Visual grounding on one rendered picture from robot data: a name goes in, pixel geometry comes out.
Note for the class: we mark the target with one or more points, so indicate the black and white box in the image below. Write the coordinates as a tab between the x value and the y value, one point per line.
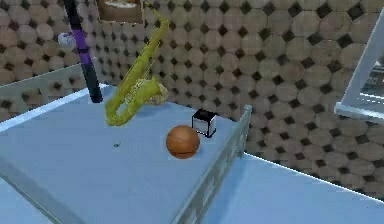
204	124

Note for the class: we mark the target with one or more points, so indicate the orange basketball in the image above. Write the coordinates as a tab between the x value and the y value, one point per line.
182	141

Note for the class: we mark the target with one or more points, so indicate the yellow saxophone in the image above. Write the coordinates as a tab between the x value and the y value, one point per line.
140	87

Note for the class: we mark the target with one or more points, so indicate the pale blue bed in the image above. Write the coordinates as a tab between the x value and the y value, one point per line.
110	160

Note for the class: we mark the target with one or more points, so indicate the black and purple bat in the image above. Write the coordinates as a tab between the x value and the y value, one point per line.
84	55

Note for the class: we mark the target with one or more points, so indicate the brown framed picture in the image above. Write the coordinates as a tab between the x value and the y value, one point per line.
120	10

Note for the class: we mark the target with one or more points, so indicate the small white round object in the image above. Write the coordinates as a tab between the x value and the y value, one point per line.
66	39

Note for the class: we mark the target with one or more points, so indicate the white framed window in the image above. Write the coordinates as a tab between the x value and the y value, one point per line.
361	83

